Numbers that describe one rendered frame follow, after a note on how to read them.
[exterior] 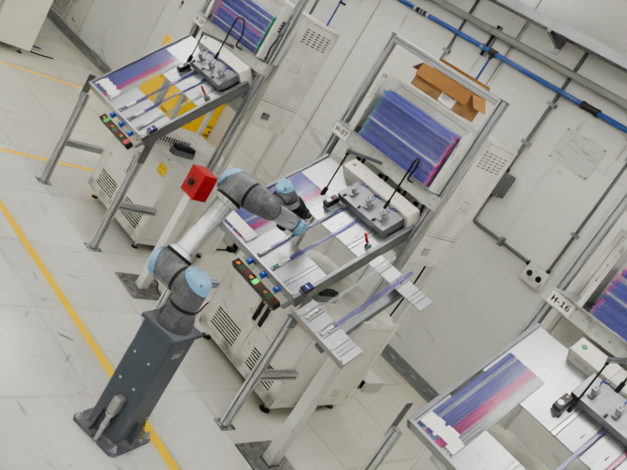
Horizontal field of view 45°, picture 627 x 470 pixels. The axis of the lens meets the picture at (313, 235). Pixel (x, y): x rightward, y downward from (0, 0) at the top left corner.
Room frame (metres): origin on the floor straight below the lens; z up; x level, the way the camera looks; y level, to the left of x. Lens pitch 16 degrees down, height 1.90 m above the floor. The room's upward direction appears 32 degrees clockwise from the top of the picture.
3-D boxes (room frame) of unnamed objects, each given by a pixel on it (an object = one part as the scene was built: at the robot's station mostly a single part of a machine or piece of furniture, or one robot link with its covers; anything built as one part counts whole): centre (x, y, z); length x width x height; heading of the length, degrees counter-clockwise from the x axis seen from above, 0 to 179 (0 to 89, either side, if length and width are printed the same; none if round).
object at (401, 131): (3.72, -0.16, 1.52); 0.51 x 0.13 x 0.27; 53
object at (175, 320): (2.67, 0.28, 0.60); 0.15 x 0.15 x 0.10
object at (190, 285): (2.67, 0.29, 0.72); 0.13 x 0.12 x 0.14; 71
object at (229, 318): (3.85, -0.18, 0.31); 0.70 x 0.65 x 0.62; 53
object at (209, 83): (4.57, 1.07, 0.66); 1.01 x 0.73 x 1.31; 143
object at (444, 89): (4.02, -0.25, 1.82); 0.68 x 0.30 x 0.20; 53
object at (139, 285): (3.92, 0.67, 0.39); 0.24 x 0.24 x 0.78; 53
